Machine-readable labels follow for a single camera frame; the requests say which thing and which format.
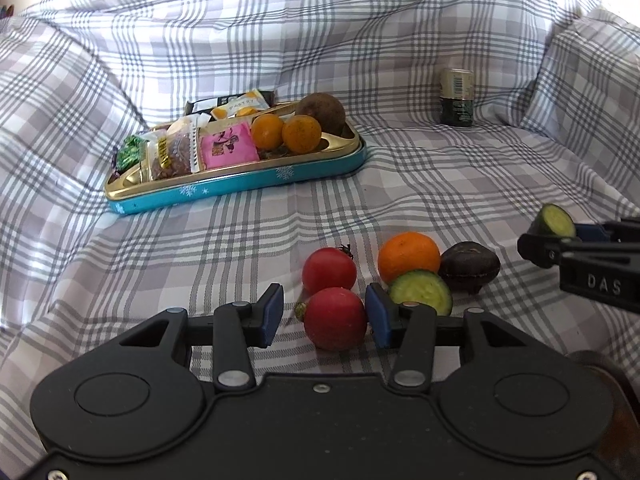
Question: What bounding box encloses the clear nut snack packet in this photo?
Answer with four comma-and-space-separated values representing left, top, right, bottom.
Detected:
146, 116, 206, 181

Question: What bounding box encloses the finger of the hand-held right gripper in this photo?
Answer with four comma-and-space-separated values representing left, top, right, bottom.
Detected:
518, 232, 640, 268
575, 217, 640, 244

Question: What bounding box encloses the grey plaid blanket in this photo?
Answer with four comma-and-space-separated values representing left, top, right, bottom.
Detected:
0, 0, 640, 480

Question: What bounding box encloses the green wrapped candy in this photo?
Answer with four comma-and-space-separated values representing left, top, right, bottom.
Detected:
116, 135, 148, 171

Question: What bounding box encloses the black snack packet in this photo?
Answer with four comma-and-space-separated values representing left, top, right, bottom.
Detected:
185, 91, 277, 116

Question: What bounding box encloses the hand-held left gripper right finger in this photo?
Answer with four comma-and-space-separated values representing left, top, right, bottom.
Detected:
365, 283, 556, 392

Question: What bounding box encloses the dark purple fruit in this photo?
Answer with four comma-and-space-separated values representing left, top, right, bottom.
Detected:
438, 241, 501, 295

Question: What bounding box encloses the red radish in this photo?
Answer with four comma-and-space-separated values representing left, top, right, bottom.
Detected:
295, 287, 368, 352

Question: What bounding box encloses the cucumber piece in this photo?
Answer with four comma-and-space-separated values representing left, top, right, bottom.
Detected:
531, 203, 577, 238
387, 270, 454, 317

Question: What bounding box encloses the yellow snack packet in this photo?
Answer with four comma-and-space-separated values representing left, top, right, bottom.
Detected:
210, 89, 266, 119

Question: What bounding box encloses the red cherry tomato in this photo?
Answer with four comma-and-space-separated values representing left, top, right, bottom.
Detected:
302, 245, 358, 295

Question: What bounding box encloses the dark green jar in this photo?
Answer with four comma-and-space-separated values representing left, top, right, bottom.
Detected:
440, 68, 475, 127

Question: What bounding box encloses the orange tangerine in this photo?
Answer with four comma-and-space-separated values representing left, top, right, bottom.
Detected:
377, 232, 442, 286

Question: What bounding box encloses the round brown fruit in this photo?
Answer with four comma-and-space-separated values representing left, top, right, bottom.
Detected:
295, 92, 347, 137

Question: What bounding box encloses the blue snowflake tin tray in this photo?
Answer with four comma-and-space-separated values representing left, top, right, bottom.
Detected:
104, 101, 367, 216

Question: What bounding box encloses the small orange citrus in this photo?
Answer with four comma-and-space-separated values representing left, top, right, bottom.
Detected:
250, 113, 286, 151
281, 115, 322, 154

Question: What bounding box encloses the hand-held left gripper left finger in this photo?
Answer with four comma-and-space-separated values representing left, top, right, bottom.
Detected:
95, 284, 285, 393

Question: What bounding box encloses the pink snack packet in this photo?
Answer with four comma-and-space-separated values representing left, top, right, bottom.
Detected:
199, 121, 260, 170

